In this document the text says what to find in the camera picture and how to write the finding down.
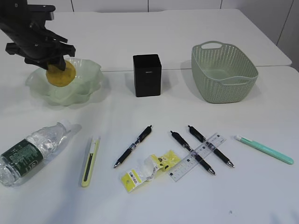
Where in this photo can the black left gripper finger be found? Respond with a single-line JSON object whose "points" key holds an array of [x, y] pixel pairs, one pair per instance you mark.
{"points": [[59, 62], [42, 64]]}

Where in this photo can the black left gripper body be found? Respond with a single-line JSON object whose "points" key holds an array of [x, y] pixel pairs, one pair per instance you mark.
{"points": [[33, 41]]}

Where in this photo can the black gel pen left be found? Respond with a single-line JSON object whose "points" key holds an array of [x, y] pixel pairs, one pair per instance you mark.
{"points": [[129, 150]]}

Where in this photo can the clear water bottle green label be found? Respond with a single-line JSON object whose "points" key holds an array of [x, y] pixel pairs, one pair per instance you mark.
{"points": [[25, 155]]}

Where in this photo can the green plastic woven basket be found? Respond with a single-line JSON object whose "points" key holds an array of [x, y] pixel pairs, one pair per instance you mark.
{"points": [[222, 72]]}

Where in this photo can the mint green pen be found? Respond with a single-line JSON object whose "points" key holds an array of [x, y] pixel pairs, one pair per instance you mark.
{"points": [[267, 150]]}

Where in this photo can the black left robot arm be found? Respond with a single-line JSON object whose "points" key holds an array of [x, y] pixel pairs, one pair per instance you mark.
{"points": [[15, 10]]}

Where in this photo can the black square pen holder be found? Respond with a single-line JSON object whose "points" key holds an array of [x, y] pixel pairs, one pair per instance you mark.
{"points": [[147, 75]]}

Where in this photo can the black gel pen right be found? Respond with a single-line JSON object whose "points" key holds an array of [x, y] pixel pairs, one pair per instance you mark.
{"points": [[212, 147]]}

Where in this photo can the frosted green wavy plate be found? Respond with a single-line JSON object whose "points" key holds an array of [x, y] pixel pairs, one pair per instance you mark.
{"points": [[87, 80]]}

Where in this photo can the black gel pen middle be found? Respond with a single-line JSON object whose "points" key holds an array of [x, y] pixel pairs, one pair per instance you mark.
{"points": [[194, 154]]}

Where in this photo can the clear plastic ruler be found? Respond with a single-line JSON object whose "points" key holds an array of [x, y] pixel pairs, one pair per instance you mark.
{"points": [[188, 163]]}

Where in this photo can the yellow-green utility knife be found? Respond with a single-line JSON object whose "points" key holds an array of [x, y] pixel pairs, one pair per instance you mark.
{"points": [[90, 161]]}

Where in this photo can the black gel pen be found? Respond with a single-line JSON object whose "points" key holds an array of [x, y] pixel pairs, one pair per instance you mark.
{"points": [[129, 150], [194, 154], [212, 147]]}

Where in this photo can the yellow white waste paper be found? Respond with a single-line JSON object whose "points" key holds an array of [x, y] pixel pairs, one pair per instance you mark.
{"points": [[148, 170]]}

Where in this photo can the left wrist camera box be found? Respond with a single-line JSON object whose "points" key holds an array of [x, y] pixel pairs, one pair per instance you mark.
{"points": [[42, 12]]}

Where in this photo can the yellow pear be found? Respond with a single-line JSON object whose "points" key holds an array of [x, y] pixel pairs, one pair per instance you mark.
{"points": [[61, 78]]}

